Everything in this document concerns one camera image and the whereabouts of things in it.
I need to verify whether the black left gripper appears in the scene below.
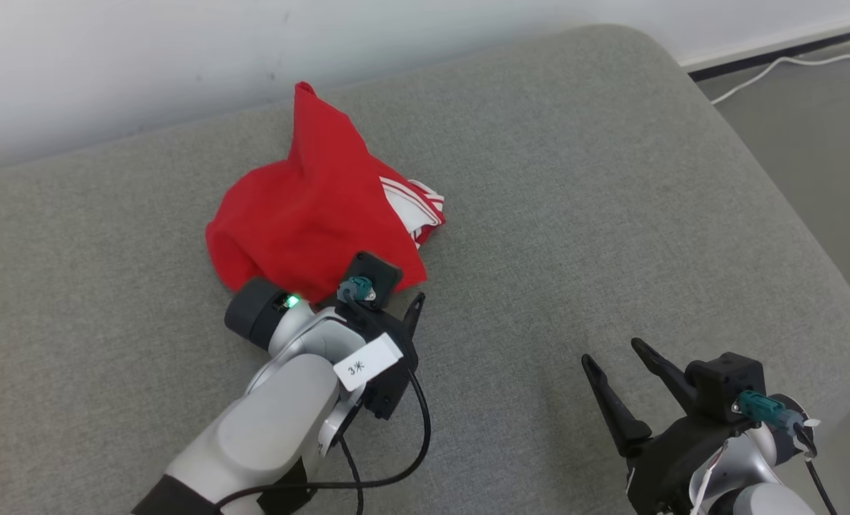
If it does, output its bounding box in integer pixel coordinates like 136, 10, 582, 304
335, 291, 427, 421

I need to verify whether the teal camera connector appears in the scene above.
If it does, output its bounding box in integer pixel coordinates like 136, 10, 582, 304
736, 390, 804, 433
337, 277, 377, 303

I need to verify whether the thin white red wire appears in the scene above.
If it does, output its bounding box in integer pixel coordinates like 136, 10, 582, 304
691, 447, 726, 515

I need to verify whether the red Bulls 23 jersey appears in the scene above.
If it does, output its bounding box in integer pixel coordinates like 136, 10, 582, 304
205, 82, 447, 305

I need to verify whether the teal right camera connector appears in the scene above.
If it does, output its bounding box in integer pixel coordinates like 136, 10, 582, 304
736, 390, 804, 433

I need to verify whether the black labelled left arm cable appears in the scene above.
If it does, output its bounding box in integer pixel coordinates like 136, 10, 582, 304
214, 368, 433, 515

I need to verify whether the teal left camera connector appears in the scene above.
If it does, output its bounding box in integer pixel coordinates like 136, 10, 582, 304
337, 277, 377, 303

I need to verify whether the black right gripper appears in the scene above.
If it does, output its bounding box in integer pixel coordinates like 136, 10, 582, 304
580, 338, 761, 515

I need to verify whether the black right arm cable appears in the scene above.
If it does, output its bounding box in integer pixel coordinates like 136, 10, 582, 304
789, 422, 840, 515

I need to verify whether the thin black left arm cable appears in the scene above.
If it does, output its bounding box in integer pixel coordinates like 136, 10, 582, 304
337, 435, 365, 515

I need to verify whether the grey fabric sofa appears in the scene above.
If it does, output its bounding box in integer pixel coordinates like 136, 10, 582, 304
0, 24, 850, 515

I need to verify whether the white paper cable label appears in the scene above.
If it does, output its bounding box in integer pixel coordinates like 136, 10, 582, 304
333, 333, 404, 392

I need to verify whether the white floor cable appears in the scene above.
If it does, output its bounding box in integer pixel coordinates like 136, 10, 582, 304
711, 54, 850, 106

